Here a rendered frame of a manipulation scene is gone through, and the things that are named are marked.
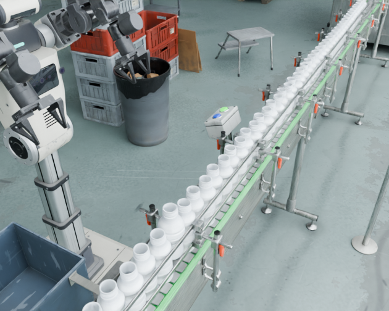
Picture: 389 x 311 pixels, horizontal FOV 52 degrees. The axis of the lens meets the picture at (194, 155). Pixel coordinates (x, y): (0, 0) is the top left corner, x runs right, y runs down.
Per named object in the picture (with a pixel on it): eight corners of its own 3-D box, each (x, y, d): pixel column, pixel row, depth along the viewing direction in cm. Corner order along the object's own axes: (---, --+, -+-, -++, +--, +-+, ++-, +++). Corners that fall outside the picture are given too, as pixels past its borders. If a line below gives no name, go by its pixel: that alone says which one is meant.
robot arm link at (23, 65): (3, 43, 106) (-26, 53, 99) (22, 23, 98) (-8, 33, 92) (30, 82, 109) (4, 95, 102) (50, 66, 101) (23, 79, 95)
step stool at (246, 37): (247, 52, 509) (249, 20, 485) (273, 70, 463) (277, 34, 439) (214, 58, 494) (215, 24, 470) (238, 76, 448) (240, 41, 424)
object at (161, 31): (149, 53, 387) (147, 31, 375) (115, 47, 403) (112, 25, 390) (179, 35, 432) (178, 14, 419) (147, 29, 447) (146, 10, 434)
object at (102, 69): (113, 82, 334) (110, 57, 321) (73, 75, 347) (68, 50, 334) (148, 57, 379) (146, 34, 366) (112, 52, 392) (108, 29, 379)
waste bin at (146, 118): (154, 156, 323) (149, 84, 286) (111, 141, 341) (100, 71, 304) (183, 130, 355) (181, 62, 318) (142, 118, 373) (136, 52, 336)
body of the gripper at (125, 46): (145, 50, 142) (135, 30, 139) (129, 59, 134) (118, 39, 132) (133, 56, 146) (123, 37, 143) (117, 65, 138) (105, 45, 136)
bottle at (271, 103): (271, 143, 157) (275, 106, 147) (257, 139, 159) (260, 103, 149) (276, 136, 161) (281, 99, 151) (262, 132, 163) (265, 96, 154)
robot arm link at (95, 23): (75, 10, 145) (65, 15, 141) (92, -1, 139) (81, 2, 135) (89, 34, 148) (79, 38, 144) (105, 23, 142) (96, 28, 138)
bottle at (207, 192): (194, 228, 120) (194, 185, 110) (195, 213, 124) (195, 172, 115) (215, 228, 119) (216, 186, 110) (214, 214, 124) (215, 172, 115)
